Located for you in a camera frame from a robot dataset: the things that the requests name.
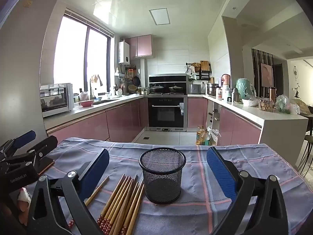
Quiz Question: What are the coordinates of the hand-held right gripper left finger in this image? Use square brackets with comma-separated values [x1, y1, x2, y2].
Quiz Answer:
[26, 148, 110, 235]

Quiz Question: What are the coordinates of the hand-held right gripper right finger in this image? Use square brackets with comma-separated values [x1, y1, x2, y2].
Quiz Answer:
[206, 146, 289, 235]

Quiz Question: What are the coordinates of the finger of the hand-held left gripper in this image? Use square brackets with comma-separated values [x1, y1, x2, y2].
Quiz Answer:
[5, 135, 58, 173]
[0, 130, 37, 161]

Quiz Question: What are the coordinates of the red-patterned wooden chopstick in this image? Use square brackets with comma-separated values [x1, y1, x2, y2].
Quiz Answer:
[68, 176, 110, 229]

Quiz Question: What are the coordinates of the bundle of wooden chopsticks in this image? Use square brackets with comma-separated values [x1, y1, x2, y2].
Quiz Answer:
[96, 174, 145, 235]

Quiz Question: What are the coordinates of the black mesh holder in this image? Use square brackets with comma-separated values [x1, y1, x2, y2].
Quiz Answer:
[139, 147, 187, 205]

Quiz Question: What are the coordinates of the person's left hand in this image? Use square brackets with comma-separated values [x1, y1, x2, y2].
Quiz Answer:
[17, 187, 32, 226]

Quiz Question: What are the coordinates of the blue plaid tablecloth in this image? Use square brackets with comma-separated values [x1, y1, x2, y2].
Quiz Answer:
[24, 137, 313, 235]

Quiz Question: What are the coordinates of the clear plastic bag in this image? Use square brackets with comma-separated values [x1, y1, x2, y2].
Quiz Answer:
[207, 127, 221, 146]

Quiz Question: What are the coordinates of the yellow cooking oil bottle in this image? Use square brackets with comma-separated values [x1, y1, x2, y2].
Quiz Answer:
[195, 126, 211, 146]

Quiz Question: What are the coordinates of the pink kitchen base cabinet run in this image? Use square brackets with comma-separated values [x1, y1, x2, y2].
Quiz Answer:
[187, 97, 263, 147]
[46, 95, 147, 144]

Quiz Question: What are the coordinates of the white microwave oven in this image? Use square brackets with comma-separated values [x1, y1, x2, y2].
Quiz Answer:
[40, 83, 74, 118]

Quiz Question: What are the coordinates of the grey refrigerator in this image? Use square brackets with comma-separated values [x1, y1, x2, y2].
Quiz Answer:
[0, 0, 64, 142]

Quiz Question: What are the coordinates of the white kitchen counter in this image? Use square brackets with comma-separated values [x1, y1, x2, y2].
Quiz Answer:
[43, 93, 309, 168]

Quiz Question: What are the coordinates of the steel vacuum flask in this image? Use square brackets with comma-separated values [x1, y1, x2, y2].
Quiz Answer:
[231, 88, 241, 103]

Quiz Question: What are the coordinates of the black built-in oven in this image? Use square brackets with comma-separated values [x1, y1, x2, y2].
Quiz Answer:
[148, 96, 185, 128]

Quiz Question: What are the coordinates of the clear plastic cookie box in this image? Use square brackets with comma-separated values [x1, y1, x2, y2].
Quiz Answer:
[258, 98, 274, 112]

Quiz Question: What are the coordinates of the steel steamer pot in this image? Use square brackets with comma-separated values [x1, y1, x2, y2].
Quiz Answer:
[207, 83, 219, 96]

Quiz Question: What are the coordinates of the green air fryer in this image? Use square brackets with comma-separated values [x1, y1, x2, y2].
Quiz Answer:
[235, 78, 256, 101]

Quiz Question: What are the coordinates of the dining chair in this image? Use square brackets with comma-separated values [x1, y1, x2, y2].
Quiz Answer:
[296, 136, 313, 177]

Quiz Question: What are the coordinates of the pink thermos jug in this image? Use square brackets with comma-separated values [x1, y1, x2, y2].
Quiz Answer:
[221, 74, 231, 89]

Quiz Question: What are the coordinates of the plastic bag of greens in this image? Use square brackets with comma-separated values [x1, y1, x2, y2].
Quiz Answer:
[275, 95, 301, 115]

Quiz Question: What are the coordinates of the large kitchen window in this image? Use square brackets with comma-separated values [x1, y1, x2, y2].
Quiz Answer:
[53, 15, 114, 96]

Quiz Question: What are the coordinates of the hanging kitchen utensil rack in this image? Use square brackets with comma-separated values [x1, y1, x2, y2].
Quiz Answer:
[114, 65, 137, 84]

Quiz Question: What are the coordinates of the black lidded wok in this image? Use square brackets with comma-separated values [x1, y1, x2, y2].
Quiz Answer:
[150, 84, 165, 94]

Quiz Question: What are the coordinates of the black range hood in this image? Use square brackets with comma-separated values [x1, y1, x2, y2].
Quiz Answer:
[149, 74, 187, 84]

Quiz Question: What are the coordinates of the striped partition screen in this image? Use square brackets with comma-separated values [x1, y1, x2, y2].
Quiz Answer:
[251, 48, 274, 93]

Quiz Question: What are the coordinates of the white water heater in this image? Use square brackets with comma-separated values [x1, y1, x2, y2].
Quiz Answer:
[118, 41, 130, 64]

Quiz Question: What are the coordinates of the square ceiling light panel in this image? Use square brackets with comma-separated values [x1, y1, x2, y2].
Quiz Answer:
[149, 8, 171, 25]

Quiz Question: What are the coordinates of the black wall rack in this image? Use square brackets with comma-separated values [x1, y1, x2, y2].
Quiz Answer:
[186, 62, 212, 81]

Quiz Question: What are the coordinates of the pink wall painting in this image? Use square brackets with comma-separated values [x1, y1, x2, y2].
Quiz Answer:
[260, 63, 274, 88]

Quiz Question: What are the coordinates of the pink wall cabinet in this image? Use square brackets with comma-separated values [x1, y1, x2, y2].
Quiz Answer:
[125, 35, 154, 59]

